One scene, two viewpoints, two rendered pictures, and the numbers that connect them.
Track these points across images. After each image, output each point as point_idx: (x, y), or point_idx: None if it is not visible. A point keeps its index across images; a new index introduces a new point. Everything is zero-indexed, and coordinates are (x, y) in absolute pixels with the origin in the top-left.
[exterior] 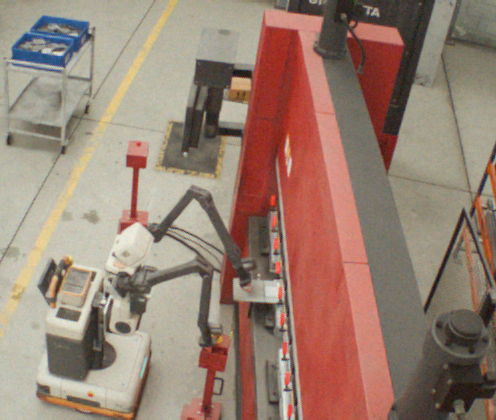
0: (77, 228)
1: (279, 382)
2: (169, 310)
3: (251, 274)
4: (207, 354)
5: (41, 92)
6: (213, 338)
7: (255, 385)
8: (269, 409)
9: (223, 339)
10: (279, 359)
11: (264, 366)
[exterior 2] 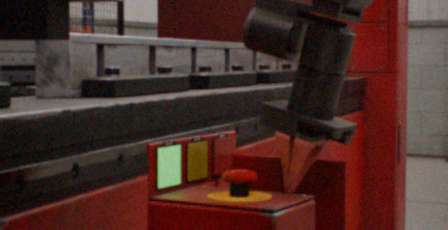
0: None
1: (126, 75)
2: None
3: None
4: (312, 172)
5: None
6: (281, 105)
7: (193, 110)
8: (196, 90)
9: (200, 194)
10: (91, 44)
11: (130, 97)
